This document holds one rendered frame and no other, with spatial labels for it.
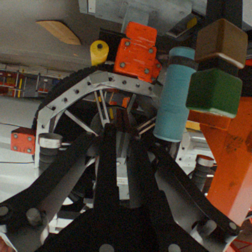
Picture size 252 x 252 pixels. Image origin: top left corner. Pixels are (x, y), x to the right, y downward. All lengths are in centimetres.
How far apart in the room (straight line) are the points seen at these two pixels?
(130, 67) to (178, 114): 21
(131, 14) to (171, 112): 49
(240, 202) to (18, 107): 120
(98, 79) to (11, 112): 65
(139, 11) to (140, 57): 31
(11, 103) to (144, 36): 79
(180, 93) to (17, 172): 100
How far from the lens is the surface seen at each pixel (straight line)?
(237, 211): 80
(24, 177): 109
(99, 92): 58
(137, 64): 50
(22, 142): 55
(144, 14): 76
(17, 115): 98
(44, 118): 50
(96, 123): 98
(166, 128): 41
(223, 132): 81
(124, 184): 40
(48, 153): 28
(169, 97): 41
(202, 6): 84
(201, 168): 38
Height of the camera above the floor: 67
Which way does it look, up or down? 8 degrees up
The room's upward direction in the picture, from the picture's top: 168 degrees counter-clockwise
